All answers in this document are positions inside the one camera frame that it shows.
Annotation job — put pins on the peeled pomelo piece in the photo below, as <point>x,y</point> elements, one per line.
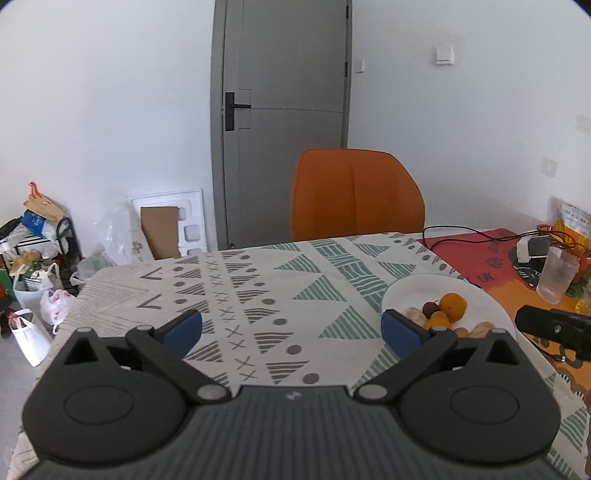
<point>416,315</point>

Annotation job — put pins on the white plate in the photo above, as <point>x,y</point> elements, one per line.
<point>416,290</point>

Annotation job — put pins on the red white plastic bag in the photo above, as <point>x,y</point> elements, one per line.
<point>55,306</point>

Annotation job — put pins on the black door handle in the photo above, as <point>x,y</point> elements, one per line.
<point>230,106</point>

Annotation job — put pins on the white styrofoam packaging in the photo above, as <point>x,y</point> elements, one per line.
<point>191,225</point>

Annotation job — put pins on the peeled mandarin segment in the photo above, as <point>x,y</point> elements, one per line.
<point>481,330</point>

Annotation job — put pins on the grey door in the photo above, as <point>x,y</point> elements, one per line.
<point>291,61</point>

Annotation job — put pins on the small white door switch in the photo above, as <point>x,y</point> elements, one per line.
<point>359,66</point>

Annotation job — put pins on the white power adapter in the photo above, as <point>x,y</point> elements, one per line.
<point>532,248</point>

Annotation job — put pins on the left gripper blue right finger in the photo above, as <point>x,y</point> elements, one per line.
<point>420,351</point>

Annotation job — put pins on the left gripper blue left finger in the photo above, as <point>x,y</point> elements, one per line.
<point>161,351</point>

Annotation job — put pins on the brown cardboard piece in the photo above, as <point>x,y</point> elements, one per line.
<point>160,228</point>

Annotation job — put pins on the red orange cat mat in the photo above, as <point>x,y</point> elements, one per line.
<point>483,257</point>

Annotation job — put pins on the white light switch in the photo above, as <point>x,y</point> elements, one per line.
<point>445,55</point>

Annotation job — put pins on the brown paper bag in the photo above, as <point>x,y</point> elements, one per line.
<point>42,205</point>

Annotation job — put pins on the orange chair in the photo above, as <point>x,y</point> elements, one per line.
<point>344,192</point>

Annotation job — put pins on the yellow snack bag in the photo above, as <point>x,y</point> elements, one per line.
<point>570,227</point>

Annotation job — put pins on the orange mandarin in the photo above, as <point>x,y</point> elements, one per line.
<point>454,305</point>
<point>438,319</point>

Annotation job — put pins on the white wall socket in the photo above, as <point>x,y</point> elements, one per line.
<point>548,167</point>

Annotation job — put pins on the ribbed clear glass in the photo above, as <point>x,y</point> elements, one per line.
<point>560,269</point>

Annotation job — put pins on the patterned tablecloth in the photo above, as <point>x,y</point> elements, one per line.
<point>291,330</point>

